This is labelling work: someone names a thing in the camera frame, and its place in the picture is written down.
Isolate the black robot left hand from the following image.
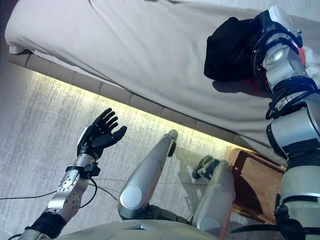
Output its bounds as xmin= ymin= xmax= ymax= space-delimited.
xmin=76 ymin=107 xmax=128 ymax=161

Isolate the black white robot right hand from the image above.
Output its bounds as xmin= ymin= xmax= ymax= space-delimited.
xmin=250 ymin=5 xmax=295 ymax=45

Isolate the black garment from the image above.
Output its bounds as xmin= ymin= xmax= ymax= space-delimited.
xmin=203 ymin=16 xmax=264 ymax=83

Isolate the bed with grey cover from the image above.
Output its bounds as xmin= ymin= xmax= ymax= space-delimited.
xmin=4 ymin=0 xmax=320 ymax=161

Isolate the brown woven laundry basket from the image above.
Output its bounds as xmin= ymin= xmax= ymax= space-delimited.
xmin=226 ymin=146 xmax=288 ymax=225

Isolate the grey striped rug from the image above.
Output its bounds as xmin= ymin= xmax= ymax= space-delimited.
xmin=0 ymin=72 xmax=286 ymax=240

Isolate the silver robot left leg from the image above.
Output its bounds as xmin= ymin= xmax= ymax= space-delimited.
xmin=117 ymin=129 xmax=179 ymax=221

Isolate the grey robot torso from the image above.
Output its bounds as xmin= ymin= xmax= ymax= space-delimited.
xmin=57 ymin=219 xmax=222 ymax=240

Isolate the dark robot right foot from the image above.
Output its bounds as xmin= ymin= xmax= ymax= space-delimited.
xmin=191 ymin=154 xmax=221 ymax=180

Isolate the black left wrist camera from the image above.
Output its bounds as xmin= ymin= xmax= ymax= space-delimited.
xmin=84 ymin=161 xmax=102 ymax=177

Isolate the beige padded bed frame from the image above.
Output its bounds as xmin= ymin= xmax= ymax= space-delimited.
xmin=8 ymin=52 xmax=288 ymax=166

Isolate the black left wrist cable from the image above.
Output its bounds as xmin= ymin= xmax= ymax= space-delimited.
xmin=79 ymin=174 xmax=99 ymax=209

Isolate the thin black floor cable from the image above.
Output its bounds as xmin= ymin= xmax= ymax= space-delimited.
xmin=0 ymin=181 xmax=119 ymax=201

